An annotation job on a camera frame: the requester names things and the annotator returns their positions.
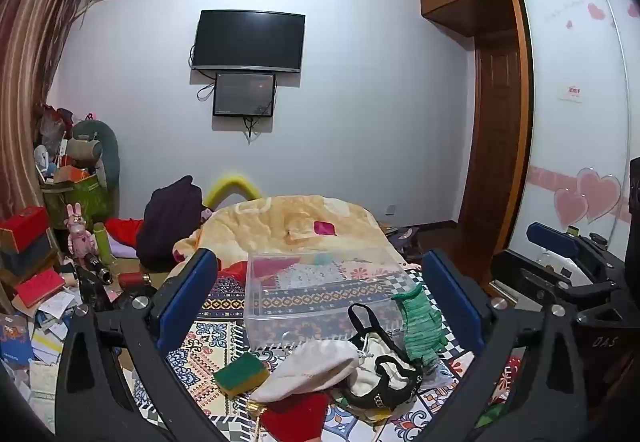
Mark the red garment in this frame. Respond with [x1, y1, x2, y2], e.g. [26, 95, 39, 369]
[107, 217, 146, 248]

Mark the red and gold cylinder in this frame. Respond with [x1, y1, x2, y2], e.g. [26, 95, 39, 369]
[118, 272, 153, 289]

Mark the red box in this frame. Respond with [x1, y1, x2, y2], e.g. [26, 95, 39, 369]
[0, 206, 51, 254]

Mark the green knitted cloth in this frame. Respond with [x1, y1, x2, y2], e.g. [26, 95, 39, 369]
[391, 283, 444, 371]

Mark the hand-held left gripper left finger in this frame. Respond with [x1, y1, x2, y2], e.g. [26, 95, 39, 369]
[54, 248, 236, 442]

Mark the black wall television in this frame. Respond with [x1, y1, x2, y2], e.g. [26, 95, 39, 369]
[190, 10, 306, 73]

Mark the red book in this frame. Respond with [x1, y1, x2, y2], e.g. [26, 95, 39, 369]
[15, 269, 66, 308]

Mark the grey green plush toy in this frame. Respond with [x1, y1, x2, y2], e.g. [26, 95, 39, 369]
[67, 119, 121, 203]

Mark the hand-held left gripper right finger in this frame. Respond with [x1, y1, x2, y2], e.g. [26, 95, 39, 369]
[417, 249, 591, 442]

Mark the yellow fleece blanket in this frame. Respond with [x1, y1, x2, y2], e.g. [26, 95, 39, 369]
[172, 195, 407, 284]

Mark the blue book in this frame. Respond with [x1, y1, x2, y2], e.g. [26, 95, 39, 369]
[0, 315, 34, 368]

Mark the yellow foam tube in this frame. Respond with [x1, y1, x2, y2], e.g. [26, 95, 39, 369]
[202, 175, 264, 211]

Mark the green and yellow sponge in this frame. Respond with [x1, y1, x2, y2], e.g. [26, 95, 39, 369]
[214, 352, 271, 397]

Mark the brown wooden door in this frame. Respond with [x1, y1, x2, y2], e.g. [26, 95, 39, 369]
[457, 30, 527, 268]

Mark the black cylinder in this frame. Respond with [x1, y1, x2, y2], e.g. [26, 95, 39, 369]
[82, 252, 114, 286]

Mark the white bag with black trim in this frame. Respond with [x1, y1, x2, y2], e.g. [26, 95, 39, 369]
[340, 303, 426, 411]

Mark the clear plastic storage box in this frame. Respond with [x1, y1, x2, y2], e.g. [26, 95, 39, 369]
[244, 247, 426, 354]

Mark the striped brown curtain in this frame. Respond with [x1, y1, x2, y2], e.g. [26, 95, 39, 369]
[0, 0, 96, 223]

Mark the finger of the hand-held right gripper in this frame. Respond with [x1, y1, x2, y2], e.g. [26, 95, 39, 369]
[490, 249, 576, 305]
[526, 221, 583, 250]

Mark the green cardboard box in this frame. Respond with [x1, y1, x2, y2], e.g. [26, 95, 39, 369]
[42, 172, 114, 229]

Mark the pink rabbit toy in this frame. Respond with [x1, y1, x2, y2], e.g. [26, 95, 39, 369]
[65, 203, 96, 257]

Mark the patterned bed sheet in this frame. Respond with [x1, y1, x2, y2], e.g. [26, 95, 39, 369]
[120, 262, 528, 442]

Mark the wooden wardrobe with heart doors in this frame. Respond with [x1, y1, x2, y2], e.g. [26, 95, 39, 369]
[419, 0, 640, 273]

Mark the grey box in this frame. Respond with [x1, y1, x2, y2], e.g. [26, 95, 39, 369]
[0, 235, 59, 276]

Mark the dark purple backpack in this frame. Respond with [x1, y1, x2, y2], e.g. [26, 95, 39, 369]
[136, 175, 204, 271]

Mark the red felt cloth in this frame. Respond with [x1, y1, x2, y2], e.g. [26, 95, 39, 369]
[260, 392, 331, 442]

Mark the small black wall monitor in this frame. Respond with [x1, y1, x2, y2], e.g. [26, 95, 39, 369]
[212, 71, 277, 118]

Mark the white drawstring pouch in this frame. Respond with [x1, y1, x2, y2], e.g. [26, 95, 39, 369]
[248, 339, 361, 406]

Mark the small red cloth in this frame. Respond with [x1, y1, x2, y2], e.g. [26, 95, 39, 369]
[217, 261, 251, 281]

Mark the pile of papers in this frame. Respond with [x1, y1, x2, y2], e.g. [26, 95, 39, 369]
[0, 292, 83, 423]

